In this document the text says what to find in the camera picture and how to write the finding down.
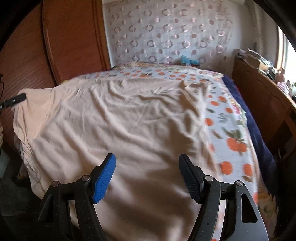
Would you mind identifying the beige printed t-shirt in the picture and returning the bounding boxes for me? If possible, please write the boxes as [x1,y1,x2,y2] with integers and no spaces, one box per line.
[13,77,219,240]

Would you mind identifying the navy blue blanket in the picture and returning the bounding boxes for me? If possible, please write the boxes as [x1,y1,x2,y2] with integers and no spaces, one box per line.
[222,75,276,192]

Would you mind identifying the wooden louvered wardrobe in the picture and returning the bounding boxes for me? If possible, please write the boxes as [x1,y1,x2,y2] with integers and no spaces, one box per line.
[0,0,112,149]

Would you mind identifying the orange-print white bedsheet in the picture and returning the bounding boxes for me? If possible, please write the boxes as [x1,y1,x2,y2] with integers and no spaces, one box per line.
[76,66,260,241]

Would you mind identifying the wooden side cabinet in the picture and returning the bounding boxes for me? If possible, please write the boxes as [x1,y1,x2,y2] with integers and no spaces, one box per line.
[231,58,295,160]

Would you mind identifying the pink figurine bottle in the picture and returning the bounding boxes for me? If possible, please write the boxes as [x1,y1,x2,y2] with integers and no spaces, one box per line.
[276,68,285,83]

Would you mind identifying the stack of books and boxes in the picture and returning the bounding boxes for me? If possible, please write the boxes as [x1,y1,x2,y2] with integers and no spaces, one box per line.
[236,48,273,71]

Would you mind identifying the circle-pattern sheer curtain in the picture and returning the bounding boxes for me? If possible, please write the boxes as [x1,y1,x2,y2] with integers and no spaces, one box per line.
[102,1,233,69]

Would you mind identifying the blue tissue box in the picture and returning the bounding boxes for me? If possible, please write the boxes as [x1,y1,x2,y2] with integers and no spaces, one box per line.
[181,55,200,66]

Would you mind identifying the window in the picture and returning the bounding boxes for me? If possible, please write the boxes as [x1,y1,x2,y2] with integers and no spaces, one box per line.
[276,27,295,85]

